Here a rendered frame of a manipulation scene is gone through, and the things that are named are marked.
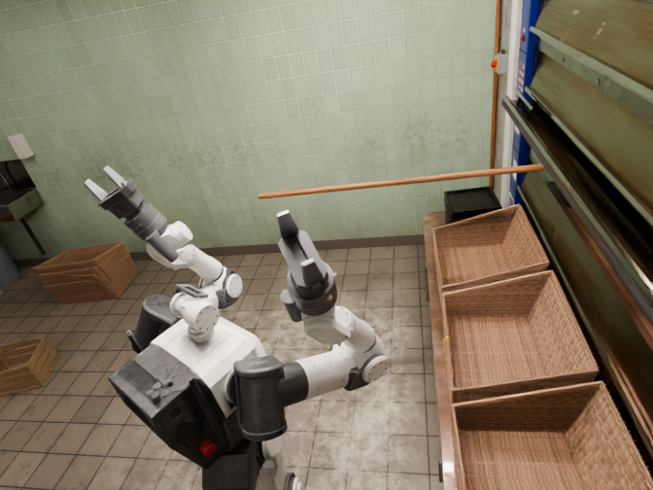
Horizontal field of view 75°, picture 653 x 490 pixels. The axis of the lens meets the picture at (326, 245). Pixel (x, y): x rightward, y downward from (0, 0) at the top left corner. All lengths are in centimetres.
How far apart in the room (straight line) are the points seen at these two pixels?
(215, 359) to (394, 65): 255
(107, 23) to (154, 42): 35
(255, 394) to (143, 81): 308
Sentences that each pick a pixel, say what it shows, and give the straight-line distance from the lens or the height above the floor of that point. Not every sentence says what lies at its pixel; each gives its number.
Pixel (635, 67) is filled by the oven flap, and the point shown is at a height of 175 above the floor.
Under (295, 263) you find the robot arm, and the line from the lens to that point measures 71.
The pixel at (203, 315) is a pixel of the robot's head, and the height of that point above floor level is 149.
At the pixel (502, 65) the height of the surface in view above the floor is 146.
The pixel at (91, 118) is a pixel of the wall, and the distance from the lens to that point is 409.
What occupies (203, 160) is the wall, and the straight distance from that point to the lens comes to 374.
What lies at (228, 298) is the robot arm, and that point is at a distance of 141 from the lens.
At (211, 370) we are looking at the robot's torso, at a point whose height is 139.
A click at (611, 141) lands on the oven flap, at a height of 152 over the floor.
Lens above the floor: 208
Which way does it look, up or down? 32 degrees down
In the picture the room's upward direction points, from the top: 11 degrees counter-clockwise
